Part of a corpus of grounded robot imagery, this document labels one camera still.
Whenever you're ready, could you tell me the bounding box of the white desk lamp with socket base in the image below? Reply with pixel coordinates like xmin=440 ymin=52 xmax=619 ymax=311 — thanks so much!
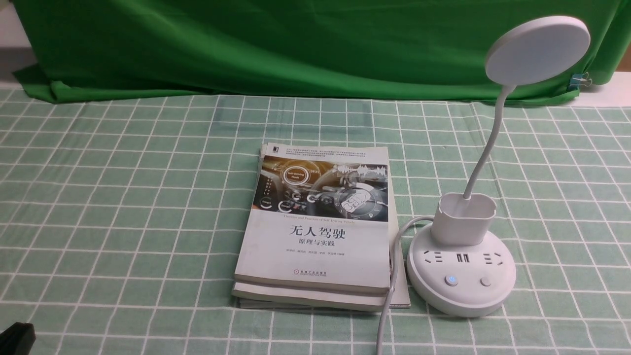
xmin=407 ymin=15 xmax=591 ymax=318

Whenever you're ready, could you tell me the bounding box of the top self-driving textbook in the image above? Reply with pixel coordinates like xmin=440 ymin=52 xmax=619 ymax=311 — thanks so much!
xmin=234 ymin=143 xmax=391 ymax=295

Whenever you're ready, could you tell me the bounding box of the green checkered tablecloth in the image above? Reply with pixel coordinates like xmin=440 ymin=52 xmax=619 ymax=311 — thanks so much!
xmin=0 ymin=88 xmax=631 ymax=355

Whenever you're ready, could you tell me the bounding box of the green backdrop cloth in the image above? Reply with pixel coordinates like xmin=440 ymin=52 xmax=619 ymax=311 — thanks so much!
xmin=13 ymin=0 xmax=630 ymax=104

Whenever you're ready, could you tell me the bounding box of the blue binder clip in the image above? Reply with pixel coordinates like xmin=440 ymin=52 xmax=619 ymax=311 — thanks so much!
xmin=567 ymin=72 xmax=593 ymax=91

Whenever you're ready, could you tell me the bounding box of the black object at lower left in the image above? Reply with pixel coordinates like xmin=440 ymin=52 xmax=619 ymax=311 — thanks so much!
xmin=0 ymin=322 xmax=36 ymax=355

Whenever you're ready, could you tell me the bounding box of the white lamp power cable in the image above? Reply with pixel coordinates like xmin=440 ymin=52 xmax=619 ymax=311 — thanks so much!
xmin=376 ymin=215 xmax=435 ymax=355

